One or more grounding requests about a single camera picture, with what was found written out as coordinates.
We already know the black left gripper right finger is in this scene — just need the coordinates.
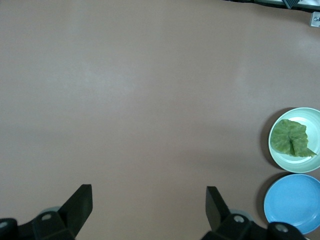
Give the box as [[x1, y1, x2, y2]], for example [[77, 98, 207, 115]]
[[201, 185, 309, 240]]

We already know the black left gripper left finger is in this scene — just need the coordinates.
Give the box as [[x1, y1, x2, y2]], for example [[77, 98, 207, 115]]
[[0, 184, 94, 240]]

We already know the green lettuce leaf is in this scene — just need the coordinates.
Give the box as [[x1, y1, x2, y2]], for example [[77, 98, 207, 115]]
[[271, 118, 319, 159]]

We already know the blue round plate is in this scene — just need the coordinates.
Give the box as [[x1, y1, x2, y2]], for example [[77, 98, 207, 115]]
[[263, 173, 320, 235]]

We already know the pale green round plate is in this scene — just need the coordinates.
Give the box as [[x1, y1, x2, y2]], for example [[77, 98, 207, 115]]
[[268, 107, 320, 174]]

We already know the grey ribbed block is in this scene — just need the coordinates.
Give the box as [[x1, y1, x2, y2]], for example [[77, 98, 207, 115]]
[[281, 0, 300, 10]]

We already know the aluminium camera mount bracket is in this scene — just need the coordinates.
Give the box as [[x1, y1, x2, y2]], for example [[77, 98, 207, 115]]
[[309, 11, 320, 28]]

